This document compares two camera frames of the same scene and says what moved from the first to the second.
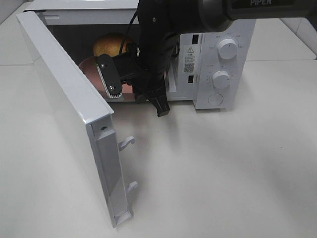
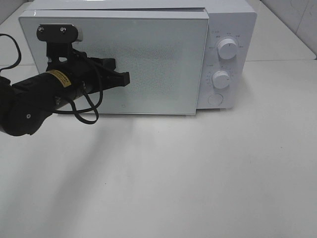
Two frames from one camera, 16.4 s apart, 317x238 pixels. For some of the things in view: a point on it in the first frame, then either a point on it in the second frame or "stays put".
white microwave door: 84,113 → 163,50
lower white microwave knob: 221,79 stays put
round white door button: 216,99 stays put
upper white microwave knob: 228,48 stays put
